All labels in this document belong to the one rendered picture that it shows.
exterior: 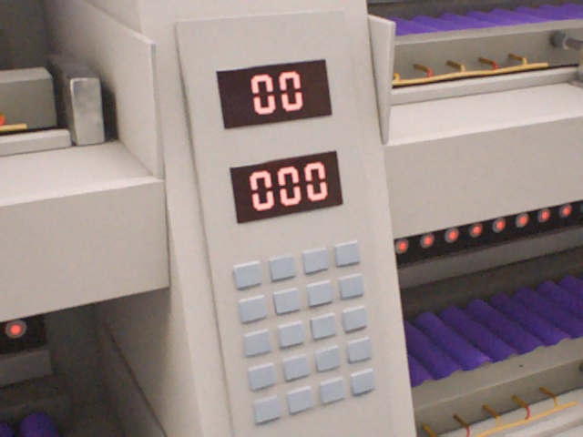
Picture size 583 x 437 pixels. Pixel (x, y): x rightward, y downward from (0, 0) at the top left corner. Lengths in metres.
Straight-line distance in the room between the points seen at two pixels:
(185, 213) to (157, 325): 0.07
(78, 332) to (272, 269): 0.22
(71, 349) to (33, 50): 0.18
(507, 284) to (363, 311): 0.26
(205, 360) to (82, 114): 0.11
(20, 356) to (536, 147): 0.29
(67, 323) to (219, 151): 0.23
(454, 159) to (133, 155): 0.14
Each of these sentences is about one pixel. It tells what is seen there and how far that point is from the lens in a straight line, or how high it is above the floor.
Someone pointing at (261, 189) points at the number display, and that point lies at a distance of 0.31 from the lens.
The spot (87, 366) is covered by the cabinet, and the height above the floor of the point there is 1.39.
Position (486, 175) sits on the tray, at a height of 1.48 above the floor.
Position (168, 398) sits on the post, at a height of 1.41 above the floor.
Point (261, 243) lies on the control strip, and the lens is 0.31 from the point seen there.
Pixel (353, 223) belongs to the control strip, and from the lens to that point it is 0.33.
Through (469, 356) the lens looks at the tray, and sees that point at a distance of 0.51.
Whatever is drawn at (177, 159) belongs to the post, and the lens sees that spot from 0.30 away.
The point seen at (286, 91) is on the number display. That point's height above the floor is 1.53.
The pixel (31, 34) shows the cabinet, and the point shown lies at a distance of 0.50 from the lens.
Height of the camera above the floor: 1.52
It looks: 7 degrees down
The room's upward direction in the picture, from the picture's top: 7 degrees counter-clockwise
